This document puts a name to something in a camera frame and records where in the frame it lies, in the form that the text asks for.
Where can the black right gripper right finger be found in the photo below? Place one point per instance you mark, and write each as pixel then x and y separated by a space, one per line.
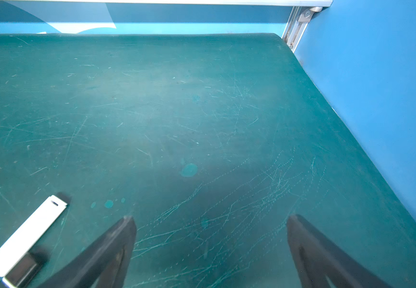
pixel 320 263

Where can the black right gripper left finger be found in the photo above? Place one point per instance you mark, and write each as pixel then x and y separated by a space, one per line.
pixel 104 264

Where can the black usb drive white stripe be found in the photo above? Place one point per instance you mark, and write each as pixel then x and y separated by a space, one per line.
pixel 24 271

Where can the green table mat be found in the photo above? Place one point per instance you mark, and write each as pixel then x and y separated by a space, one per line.
pixel 210 142

